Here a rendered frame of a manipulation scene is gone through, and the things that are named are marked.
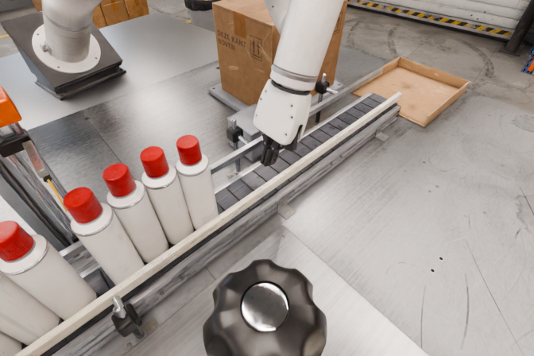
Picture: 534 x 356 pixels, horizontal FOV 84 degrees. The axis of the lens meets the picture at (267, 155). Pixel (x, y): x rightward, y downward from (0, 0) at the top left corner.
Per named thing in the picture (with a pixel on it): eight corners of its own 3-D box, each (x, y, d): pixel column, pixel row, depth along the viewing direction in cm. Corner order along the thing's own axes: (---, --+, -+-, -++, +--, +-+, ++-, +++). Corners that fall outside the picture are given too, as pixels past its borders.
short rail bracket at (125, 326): (137, 351, 46) (109, 325, 38) (129, 335, 48) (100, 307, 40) (156, 336, 48) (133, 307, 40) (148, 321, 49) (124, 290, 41)
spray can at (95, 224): (128, 296, 48) (70, 220, 34) (106, 279, 49) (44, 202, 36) (152, 268, 51) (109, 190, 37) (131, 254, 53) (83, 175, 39)
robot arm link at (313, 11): (271, 56, 57) (275, 68, 49) (291, -20, 51) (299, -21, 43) (312, 67, 59) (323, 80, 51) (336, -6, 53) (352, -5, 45)
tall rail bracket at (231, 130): (249, 188, 70) (245, 134, 59) (230, 172, 74) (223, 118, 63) (259, 182, 72) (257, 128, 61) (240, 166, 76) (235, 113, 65)
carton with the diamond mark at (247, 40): (270, 120, 87) (272, 25, 69) (221, 89, 100) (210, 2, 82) (334, 84, 102) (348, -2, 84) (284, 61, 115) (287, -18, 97)
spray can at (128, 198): (148, 270, 51) (104, 192, 37) (133, 251, 53) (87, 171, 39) (175, 250, 53) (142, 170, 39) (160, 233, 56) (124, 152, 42)
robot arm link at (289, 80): (262, 59, 53) (258, 75, 55) (298, 77, 48) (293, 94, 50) (292, 61, 59) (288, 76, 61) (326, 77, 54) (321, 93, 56)
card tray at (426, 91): (423, 127, 88) (428, 116, 85) (350, 93, 102) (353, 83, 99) (465, 91, 103) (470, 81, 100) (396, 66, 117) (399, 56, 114)
